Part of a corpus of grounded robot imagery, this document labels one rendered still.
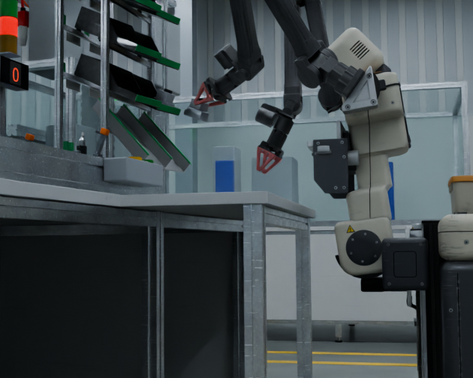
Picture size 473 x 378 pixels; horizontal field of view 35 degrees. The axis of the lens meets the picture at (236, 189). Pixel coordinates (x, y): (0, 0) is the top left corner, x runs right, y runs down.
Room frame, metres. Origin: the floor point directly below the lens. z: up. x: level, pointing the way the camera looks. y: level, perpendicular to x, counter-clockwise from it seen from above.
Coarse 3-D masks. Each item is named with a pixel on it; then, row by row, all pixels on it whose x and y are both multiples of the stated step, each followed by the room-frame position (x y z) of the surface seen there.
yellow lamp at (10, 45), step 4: (0, 36) 2.01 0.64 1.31; (4, 36) 2.00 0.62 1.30; (8, 36) 2.00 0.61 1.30; (12, 36) 2.01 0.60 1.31; (16, 36) 2.02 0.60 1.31; (0, 40) 2.01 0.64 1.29; (4, 40) 2.00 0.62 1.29; (8, 40) 2.00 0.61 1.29; (12, 40) 2.01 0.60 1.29; (16, 40) 2.02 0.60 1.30; (0, 44) 2.01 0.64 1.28; (4, 44) 2.00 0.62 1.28; (8, 44) 2.00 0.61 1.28; (12, 44) 2.01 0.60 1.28; (16, 44) 2.02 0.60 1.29; (0, 48) 2.01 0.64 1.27; (4, 48) 2.00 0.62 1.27; (8, 48) 2.00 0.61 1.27; (12, 48) 2.01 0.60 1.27; (16, 48) 2.02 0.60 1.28; (16, 52) 2.02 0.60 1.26
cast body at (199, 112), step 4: (192, 100) 2.47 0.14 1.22; (192, 104) 2.47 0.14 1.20; (200, 104) 2.45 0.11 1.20; (204, 104) 2.46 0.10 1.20; (208, 104) 2.48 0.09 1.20; (188, 108) 2.48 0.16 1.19; (192, 108) 2.47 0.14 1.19; (196, 108) 2.46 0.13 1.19; (200, 108) 2.46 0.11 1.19; (204, 108) 2.47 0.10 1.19; (184, 112) 2.51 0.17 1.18; (188, 112) 2.48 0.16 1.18; (192, 112) 2.47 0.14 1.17; (196, 112) 2.46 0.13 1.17; (200, 112) 2.45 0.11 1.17; (204, 112) 2.46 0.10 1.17; (192, 116) 2.47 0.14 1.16; (196, 116) 2.46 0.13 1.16; (200, 116) 2.45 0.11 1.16; (204, 116) 2.47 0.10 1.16; (200, 120) 2.46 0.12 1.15; (204, 120) 2.48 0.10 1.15
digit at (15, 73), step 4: (12, 64) 2.01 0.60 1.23; (16, 64) 2.02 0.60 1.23; (20, 64) 2.04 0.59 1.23; (12, 68) 2.01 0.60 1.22; (16, 68) 2.02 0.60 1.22; (20, 68) 2.04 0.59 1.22; (12, 72) 2.01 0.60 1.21; (16, 72) 2.02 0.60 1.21; (20, 72) 2.04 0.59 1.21; (12, 76) 2.01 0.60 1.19; (16, 76) 2.02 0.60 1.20; (20, 76) 2.04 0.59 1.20; (12, 80) 2.01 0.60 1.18; (16, 80) 2.02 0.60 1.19; (20, 80) 2.04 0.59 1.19; (16, 84) 2.02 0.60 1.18; (20, 84) 2.04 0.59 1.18
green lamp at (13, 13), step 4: (0, 0) 2.01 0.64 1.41; (4, 0) 2.00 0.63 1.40; (8, 0) 2.00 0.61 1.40; (12, 0) 2.01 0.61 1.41; (16, 0) 2.02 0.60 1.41; (0, 4) 2.01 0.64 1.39; (4, 4) 2.00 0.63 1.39; (8, 4) 2.00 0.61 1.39; (12, 4) 2.01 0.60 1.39; (16, 4) 2.02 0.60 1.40; (0, 8) 2.01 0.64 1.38; (4, 8) 2.00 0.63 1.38; (8, 8) 2.00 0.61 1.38; (12, 8) 2.01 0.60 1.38; (16, 8) 2.02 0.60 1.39; (0, 12) 2.01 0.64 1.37; (4, 12) 2.00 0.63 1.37; (8, 12) 2.00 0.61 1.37; (12, 12) 2.01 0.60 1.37; (16, 12) 2.02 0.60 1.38; (0, 16) 2.01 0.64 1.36; (12, 16) 2.01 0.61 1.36; (16, 16) 2.02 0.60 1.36
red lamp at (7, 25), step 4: (4, 16) 2.00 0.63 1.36; (8, 16) 2.00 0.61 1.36; (0, 20) 2.01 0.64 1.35; (4, 20) 2.00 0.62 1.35; (8, 20) 2.00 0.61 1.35; (12, 20) 2.01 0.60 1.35; (16, 20) 2.02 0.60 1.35; (0, 24) 2.01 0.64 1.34; (4, 24) 2.00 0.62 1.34; (8, 24) 2.00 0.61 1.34; (12, 24) 2.01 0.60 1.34; (16, 24) 2.02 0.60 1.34; (0, 28) 2.01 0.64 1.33; (4, 28) 2.00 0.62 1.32; (8, 28) 2.00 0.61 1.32; (12, 28) 2.01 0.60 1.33; (16, 28) 2.02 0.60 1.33; (0, 32) 2.01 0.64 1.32; (4, 32) 2.00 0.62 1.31; (8, 32) 2.00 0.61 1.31; (12, 32) 2.01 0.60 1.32; (16, 32) 2.02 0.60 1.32
